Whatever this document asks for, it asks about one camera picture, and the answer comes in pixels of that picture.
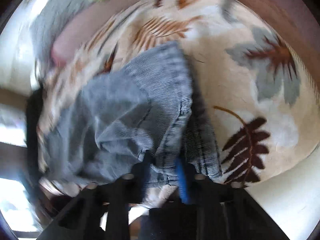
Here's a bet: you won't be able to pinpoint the grey quilted blanket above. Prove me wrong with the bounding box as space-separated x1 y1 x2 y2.
30 0 92 67

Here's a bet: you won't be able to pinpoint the pink sofa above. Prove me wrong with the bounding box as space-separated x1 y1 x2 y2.
51 0 319 85

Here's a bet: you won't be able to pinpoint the leaf-patterned cream blanket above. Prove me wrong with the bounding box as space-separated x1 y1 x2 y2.
37 0 319 192

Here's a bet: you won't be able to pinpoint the black garment on left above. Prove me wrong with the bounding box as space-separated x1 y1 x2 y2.
24 87 51 213

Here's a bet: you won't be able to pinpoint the blue denim pants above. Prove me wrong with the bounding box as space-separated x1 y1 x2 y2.
44 41 221 186

